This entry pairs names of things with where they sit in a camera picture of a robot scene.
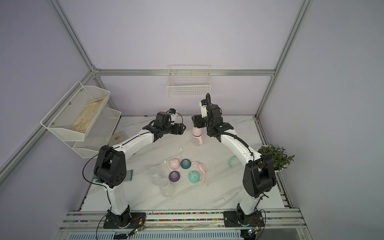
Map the beige glove on table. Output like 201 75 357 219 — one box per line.
108 131 129 147

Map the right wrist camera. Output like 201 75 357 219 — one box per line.
200 100 208 118

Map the pink bottle cap centre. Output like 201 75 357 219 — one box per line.
169 158 181 171

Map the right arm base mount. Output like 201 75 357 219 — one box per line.
223 204 265 228

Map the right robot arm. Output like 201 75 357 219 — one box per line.
192 93 277 216

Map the potted green plant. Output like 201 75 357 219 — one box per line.
257 145 295 173

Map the aluminium front rail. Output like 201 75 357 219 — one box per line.
59 209 308 232

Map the purple nipple collar front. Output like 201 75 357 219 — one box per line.
169 171 181 183

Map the teal bottle handle ring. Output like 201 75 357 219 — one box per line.
227 155 241 169

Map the clear baby bottle front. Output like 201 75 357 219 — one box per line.
158 178 174 198

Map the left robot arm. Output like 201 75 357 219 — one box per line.
94 109 186 216

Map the white mesh lower shelf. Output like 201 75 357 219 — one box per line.
65 107 121 159

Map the white mesh shelf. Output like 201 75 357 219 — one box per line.
65 107 121 159
41 82 111 142

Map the teal nipple collar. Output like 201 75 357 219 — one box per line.
180 159 192 170

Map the teal bottle cap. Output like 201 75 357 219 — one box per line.
189 171 200 184

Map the white wire wall basket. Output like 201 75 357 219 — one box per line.
166 65 211 97

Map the green rubber glove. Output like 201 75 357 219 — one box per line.
93 170 133 184

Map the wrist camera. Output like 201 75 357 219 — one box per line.
168 109 178 125
200 100 208 118

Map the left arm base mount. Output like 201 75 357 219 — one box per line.
103 206 147 229

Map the white mesh upper shelf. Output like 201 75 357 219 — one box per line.
41 82 111 142

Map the pink handle ring centre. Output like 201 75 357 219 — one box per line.
191 161 208 183

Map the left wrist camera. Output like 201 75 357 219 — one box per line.
168 109 178 125

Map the beige cloth glove in shelf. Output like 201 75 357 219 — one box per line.
70 97 106 134

